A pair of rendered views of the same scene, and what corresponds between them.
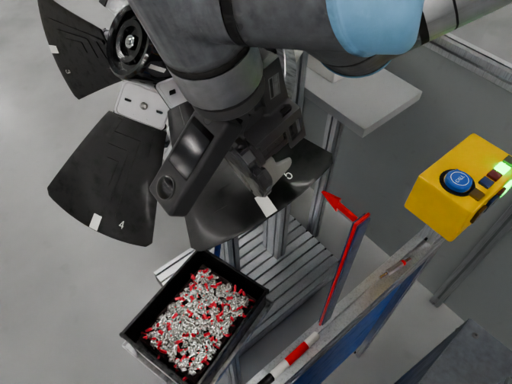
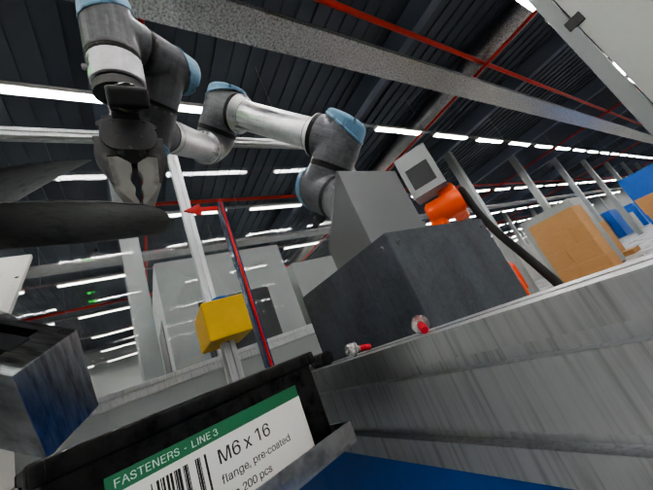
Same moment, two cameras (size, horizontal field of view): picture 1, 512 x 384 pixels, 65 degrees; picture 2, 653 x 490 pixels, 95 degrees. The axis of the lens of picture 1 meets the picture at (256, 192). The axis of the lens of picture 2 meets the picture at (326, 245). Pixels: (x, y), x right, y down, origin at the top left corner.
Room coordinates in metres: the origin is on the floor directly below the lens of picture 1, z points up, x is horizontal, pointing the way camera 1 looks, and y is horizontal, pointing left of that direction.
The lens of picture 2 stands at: (0.07, 0.35, 0.88)
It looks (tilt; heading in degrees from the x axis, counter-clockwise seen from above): 18 degrees up; 274
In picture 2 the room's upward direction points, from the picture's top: 23 degrees counter-clockwise
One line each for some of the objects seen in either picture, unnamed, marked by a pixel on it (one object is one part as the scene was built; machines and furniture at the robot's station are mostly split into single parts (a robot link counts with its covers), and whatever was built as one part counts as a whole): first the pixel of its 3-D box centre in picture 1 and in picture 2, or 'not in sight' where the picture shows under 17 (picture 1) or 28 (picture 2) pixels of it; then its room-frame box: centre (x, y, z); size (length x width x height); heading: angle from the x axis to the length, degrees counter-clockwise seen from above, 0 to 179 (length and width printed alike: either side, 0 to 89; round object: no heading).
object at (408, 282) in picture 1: (383, 311); not in sight; (0.46, -0.39, 0.39); 0.04 x 0.04 x 0.78; 39
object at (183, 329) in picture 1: (196, 321); not in sight; (0.27, 0.11, 0.84); 0.19 x 0.14 x 0.04; 145
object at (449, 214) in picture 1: (460, 188); (223, 327); (0.44, -0.36, 1.02); 0.16 x 0.10 x 0.11; 129
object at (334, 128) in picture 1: (324, 176); not in sight; (0.97, -0.25, 0.41); 0.04 x 0.04 x 0.83; 39
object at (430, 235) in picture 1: (440, 219); (233, 367); (0.44, -0.36, 0.92); 0.03 x 0.03 x 0.12; 39
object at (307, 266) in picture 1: (248, 272); not in sight; (0.76, 0.03, 0.04); 0.62 x 0.46 x 0.08; 129
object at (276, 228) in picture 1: (279, 174); not in sight; (0.85, -0.08, 0.57); 0.09 x 0.04 x 1.15; 39
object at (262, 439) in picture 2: (199, 318); (170, 459); (0.27, 0.11, 0.84); 0.22 x 0.17 x 0.07; 145
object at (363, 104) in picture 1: (344, 81); not in sight; (0.97, -0.25, 0.84); 0.36 x 0.24 x 0.03; 39
